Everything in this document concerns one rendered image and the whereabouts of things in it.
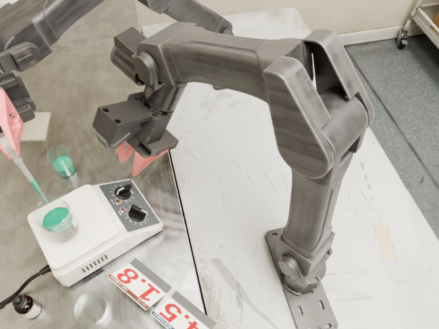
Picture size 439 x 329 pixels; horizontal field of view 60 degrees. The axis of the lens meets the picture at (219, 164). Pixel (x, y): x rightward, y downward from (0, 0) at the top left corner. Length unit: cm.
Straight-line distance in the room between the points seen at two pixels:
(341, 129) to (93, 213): 46
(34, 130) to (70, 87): 15
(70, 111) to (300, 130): 70
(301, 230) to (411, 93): 208
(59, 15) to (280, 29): 71
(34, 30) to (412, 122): 209
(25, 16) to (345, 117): 46
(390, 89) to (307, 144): 217
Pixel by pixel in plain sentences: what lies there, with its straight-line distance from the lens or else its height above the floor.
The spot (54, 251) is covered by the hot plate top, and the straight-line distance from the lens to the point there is 69.
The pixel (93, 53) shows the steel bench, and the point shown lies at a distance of 112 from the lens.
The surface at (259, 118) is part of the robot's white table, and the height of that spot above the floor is 90.
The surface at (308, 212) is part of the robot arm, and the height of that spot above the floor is 115.
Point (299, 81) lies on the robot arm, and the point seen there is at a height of 135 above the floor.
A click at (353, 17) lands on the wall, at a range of 263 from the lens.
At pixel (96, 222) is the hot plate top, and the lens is 69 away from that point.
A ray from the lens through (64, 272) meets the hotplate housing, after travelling 70.
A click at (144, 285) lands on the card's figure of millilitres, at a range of 71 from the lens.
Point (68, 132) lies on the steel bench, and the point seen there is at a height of 90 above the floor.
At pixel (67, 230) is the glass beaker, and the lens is 66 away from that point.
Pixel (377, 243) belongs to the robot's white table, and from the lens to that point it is 82.
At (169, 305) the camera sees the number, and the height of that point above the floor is 92.
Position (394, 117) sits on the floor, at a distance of 238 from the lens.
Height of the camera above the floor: 159
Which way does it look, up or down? 56 degrees down
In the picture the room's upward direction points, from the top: 4 degrees clockwise
